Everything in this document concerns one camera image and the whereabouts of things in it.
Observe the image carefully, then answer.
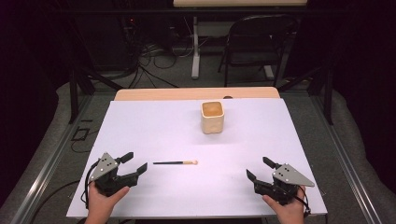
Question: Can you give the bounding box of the bundle of floor cables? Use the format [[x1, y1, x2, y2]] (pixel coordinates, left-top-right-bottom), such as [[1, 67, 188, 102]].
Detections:
[[126, 40, 194, 90]]

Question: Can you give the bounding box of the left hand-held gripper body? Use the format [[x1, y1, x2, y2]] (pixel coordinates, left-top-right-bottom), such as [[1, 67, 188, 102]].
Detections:
[[89, 152, 140, 198]]

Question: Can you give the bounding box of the dark computer equipment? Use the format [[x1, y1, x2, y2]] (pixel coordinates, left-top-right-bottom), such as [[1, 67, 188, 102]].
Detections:
[[121, 16, 142, 69]]

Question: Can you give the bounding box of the metal floor rail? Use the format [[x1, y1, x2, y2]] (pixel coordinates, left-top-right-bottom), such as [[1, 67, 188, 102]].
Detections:
[[8, 92, 94, 224], [311, 92, 385, 224]]

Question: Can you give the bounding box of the dark curtain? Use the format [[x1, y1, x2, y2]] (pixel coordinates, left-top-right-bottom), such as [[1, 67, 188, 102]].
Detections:
[[0, 0, 74, 206], [330, 0, 396, 194]]

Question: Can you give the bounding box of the black folding chair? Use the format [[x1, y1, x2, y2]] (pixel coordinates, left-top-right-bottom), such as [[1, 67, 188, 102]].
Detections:
[[218, 13, 298, 88]]

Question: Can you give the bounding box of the person's left hand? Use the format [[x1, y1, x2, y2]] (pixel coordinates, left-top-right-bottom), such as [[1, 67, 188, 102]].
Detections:
[[84, 180, 131, 220]]

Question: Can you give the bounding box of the white desk panel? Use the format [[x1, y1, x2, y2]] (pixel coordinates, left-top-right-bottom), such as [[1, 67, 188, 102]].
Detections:
[[197, 21, 233, 38]]

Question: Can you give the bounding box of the light wooden desk top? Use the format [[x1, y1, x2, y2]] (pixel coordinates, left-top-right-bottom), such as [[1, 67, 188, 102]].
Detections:
[[173, 0, 308, 7]]

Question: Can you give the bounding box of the black metal stand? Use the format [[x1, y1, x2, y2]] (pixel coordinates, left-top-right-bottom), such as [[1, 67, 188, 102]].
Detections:
[[278, 66, 334, 126], [68, 62, 125, 124]]

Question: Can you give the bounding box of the wooden table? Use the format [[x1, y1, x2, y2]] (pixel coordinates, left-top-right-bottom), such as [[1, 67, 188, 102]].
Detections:
[[113, 86, 281, 102]]

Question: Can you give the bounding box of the person's right hand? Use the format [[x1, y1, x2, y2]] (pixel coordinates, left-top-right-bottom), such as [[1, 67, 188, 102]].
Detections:
[[262, 185, 307, 220]]

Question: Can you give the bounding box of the white desk leg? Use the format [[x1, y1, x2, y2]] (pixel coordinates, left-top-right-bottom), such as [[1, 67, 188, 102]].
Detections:
[[263, 64, 276, 81], [191, 17, 201, 80]]

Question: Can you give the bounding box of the cream square cup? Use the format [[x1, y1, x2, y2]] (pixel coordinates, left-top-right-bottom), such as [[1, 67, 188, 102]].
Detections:
[[200, 100, 226, 135]]

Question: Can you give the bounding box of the black-handled makeup brush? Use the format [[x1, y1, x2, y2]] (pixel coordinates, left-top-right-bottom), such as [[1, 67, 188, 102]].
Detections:
[[152, 160, 199, 166]]

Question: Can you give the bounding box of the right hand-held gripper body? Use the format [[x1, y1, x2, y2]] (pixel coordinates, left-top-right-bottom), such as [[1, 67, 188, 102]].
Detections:
[[253, 163, 316, 206]]

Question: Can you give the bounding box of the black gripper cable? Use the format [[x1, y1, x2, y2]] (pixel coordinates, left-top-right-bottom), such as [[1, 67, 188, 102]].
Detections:
[[293, 186, 312, 218], [81, 161, 101, 210]]

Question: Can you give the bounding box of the white board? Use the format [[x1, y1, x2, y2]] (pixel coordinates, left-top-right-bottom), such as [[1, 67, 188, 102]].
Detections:
[[65, 98, 329, 218]]

